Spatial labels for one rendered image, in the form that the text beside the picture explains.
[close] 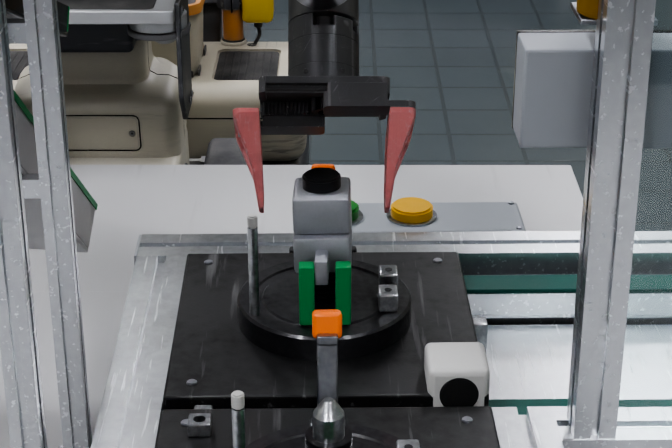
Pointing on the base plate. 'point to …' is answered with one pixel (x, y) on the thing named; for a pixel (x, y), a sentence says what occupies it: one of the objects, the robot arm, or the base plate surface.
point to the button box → (444, 218)
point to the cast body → (322, 221)
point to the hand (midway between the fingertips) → (324, 200)
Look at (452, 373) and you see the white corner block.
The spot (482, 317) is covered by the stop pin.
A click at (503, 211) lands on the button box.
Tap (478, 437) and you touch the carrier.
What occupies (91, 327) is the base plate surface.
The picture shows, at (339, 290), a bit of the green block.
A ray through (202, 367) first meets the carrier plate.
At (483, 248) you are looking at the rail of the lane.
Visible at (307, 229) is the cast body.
